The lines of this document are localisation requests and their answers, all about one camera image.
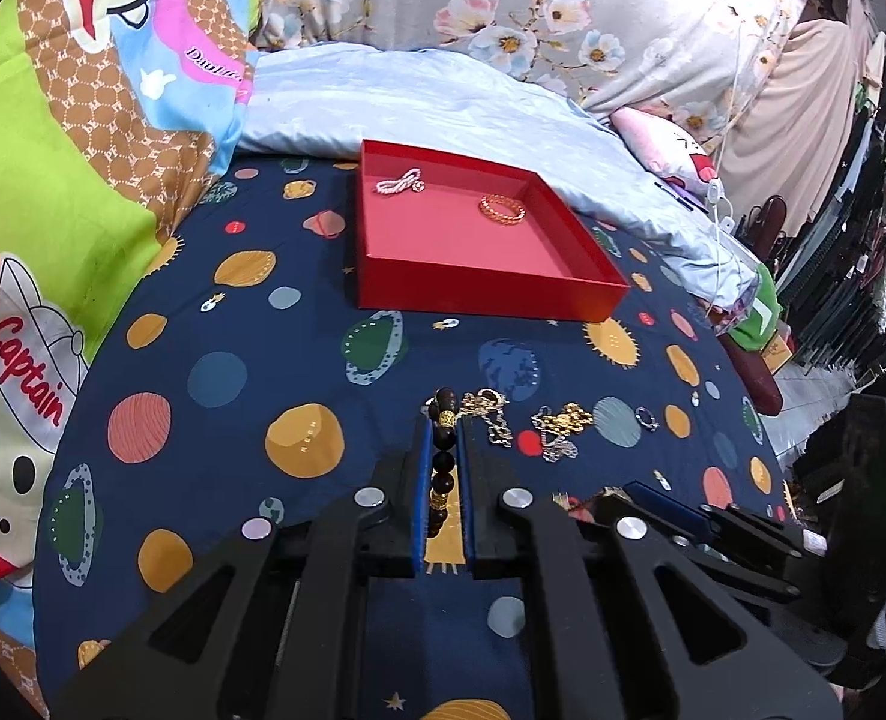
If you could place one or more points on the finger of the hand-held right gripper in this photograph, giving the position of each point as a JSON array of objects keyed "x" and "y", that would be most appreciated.
[
  {"x": 668, "y": 506},
  {"x": 750, "y": 577}
]

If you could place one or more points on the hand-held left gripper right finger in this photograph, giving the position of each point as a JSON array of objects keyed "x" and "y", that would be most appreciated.
[{"x": 467, "y": 499}]

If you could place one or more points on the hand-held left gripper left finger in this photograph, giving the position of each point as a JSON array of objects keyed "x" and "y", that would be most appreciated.
[{"x": 416, "y": 495}]

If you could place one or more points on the red jewelry tray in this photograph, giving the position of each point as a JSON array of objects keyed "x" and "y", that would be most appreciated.
[{"x": 473, "y": 247}]

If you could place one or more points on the dark red stool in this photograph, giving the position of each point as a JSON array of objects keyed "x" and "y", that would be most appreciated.
[{"x": 760, "y": 382}]

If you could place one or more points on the navy planet print blanket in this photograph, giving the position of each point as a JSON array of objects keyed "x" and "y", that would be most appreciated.
[{"x": 263, "y": 390}]

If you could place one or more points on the cardboard box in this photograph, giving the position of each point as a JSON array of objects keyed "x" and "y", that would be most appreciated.
[{"x": 777, "y": 351}]

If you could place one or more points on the green cloth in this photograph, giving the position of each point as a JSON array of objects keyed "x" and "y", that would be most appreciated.
[{"x": 757, "y": 307}]

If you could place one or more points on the row of hanging clothes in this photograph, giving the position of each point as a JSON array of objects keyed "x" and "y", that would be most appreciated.
[{"x": 856, "y": 255}]

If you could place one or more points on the dark metal chair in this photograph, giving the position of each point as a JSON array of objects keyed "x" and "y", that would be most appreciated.
[{"x": 767, "y": 221}]

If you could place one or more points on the purple notebook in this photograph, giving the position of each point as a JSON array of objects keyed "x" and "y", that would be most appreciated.
[{"x": 684, "y": 193}]

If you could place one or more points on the pink plush pillow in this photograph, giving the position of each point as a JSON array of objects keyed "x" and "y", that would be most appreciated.
[{"x": 664, "y": 142}]

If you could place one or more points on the light blue quilt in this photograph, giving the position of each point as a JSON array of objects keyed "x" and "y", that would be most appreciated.
[{"x": 428, "y": 105}]

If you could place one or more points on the beige curtain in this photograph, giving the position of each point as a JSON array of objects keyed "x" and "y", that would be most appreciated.
[{"x": 788, "y": 112}]

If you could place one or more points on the cartoon monkey print blanket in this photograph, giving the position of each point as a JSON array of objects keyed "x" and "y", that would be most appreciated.
[{"x": 75, "y": 165}]

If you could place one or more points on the grey floral blanket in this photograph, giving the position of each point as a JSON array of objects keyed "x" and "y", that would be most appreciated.
[{"x": 525, "y": 7}]

